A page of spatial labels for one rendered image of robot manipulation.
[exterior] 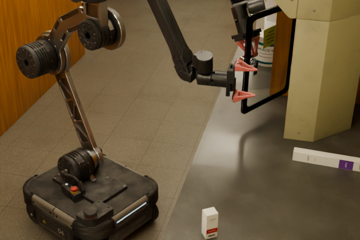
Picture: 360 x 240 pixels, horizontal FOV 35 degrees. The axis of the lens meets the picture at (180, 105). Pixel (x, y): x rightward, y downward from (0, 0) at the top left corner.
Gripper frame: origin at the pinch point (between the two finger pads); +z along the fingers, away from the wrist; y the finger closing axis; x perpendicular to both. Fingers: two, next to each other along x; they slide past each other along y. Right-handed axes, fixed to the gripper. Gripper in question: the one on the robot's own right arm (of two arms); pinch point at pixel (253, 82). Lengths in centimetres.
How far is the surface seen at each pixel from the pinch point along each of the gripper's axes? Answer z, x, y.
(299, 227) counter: 20, -43, -26
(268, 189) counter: 9.5, -25.4, -25.9
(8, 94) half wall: -183, 144, -95
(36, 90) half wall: -183, 184, -110
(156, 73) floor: -106, 259, -119
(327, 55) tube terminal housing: 23.9, 9.8, 8.6
